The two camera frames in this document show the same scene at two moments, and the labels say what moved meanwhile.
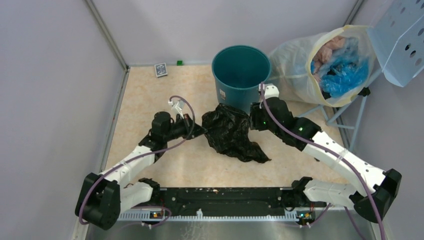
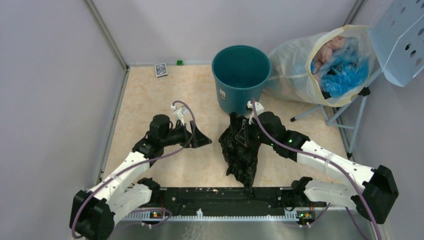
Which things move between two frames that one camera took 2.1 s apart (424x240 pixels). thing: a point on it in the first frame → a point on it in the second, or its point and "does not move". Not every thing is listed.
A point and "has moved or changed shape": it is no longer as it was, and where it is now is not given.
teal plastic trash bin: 239,70 does not move
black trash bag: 226,133 has moved or changed shape
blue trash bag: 343,76 does not move
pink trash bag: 326,52 does not move
